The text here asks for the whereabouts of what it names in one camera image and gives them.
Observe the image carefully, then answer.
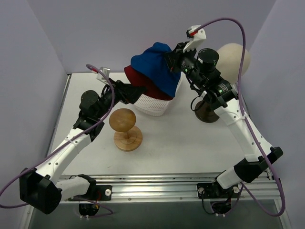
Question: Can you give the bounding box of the white perforated plastic basket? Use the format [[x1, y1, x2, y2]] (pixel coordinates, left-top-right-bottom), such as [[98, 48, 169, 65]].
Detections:
[[133, 78, 183, 117]]

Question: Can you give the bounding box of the blue bucket hat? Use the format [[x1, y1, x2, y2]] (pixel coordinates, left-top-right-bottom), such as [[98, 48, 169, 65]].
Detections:
[[130, 42, 181, 100]]

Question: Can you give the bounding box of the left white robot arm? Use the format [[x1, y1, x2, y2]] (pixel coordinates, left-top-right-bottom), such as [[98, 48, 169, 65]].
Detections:
[[19, 79, 146, 214]]

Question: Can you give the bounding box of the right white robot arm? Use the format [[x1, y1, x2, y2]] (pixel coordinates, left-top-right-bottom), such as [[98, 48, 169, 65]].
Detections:
[[164, 42, 283, 197]]

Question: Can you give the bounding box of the wooden hat stand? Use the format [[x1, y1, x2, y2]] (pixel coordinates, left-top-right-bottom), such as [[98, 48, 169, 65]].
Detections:
[[109, 108, 142, 152]]

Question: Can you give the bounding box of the cream mannequin head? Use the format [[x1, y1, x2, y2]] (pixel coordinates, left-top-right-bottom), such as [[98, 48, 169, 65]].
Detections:
[[216, 43, 243, 84]]

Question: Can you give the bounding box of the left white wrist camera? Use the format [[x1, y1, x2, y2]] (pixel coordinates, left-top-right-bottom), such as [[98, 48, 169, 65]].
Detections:
[[96, 67, 111, 84]]

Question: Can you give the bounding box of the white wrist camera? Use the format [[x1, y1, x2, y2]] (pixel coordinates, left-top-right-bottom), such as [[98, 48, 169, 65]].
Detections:
[[96, 67, 111, 84], [183, 25, 206, 52]]

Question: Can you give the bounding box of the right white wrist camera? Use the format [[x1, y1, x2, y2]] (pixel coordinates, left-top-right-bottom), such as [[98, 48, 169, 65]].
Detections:
[[183, 25, 206, 52]]

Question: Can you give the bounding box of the aluminium mounting rail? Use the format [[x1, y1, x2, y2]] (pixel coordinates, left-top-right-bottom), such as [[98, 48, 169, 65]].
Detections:
[[57, 173, 285, 206]]

